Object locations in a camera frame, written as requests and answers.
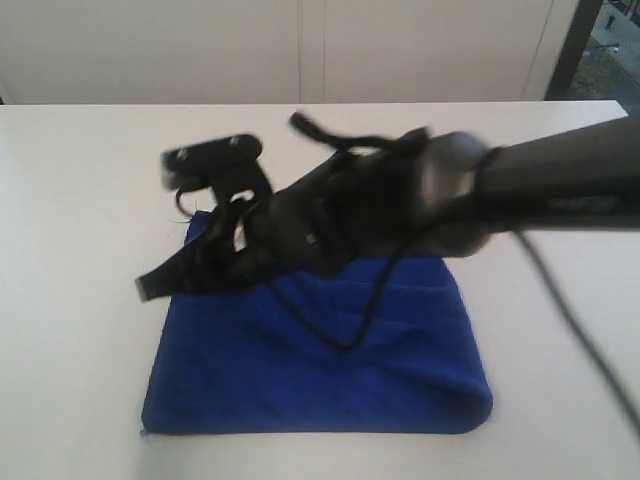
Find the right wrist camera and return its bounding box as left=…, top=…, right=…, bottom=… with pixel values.
left=160, top=134, right=273, bottom=203

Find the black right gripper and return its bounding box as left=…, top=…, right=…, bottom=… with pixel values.
left=135, top=164, right=360, bottom=303

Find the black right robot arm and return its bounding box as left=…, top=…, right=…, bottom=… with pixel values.
left=136, top=113, right=639, bottom=301

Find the black window frame post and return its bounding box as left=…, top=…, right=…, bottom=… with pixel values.
left=544, top=0, right=603, bottom=101

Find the black right camera cable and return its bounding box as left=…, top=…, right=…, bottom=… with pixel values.
left=169, top=112, right=640, bottom=431

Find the blue towel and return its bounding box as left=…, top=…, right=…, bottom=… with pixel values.
left=138, top=209, right=495, bottom=439

